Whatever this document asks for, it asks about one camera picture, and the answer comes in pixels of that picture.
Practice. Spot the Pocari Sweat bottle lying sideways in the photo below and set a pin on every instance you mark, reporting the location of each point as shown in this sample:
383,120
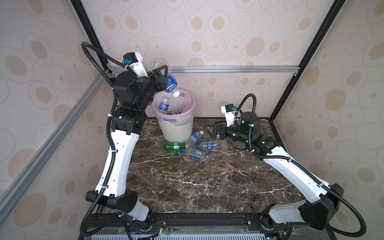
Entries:
194,138

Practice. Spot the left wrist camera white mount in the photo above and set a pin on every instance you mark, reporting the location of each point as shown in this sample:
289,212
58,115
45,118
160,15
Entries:
133,61

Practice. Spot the pink bin liner bag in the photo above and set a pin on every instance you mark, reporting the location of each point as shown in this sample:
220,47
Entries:
182,108

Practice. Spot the aluminium rail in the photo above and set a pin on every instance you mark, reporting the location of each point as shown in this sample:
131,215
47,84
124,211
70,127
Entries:
234,69
21,184

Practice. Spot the aluminium rail back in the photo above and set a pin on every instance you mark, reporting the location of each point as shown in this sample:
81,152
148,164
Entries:
234,69

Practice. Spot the clear bottle barcode blue cap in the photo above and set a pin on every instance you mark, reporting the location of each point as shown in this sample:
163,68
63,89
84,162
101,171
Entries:
194,154

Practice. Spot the aluminium rail left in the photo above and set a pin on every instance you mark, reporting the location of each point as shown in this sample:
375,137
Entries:
21,184

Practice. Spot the blue label white cap bottle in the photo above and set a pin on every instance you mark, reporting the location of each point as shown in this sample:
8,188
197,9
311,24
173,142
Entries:
164,105

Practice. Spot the green bottle near bin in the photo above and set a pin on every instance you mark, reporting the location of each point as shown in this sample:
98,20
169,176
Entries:
175,146

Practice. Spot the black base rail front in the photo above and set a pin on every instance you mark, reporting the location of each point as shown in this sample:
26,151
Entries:
240,226

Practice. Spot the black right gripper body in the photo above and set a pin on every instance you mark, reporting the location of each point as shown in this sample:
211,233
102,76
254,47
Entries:
223,128

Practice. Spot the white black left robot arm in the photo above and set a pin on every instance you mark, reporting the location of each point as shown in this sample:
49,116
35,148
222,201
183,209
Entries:
134,90

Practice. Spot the clear unlabelled crushed bottle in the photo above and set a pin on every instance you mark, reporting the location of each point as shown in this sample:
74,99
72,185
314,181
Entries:
223,145

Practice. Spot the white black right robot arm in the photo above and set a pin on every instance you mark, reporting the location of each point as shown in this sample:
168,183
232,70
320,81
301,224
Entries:
321,200

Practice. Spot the Pepsi water bottle blue cap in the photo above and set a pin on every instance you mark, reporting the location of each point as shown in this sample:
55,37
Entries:
208,146

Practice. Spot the white ribbed waste bin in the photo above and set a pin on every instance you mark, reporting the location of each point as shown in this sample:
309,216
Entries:
174,133

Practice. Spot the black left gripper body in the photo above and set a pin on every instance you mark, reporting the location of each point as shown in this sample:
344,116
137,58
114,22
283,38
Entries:
154,86

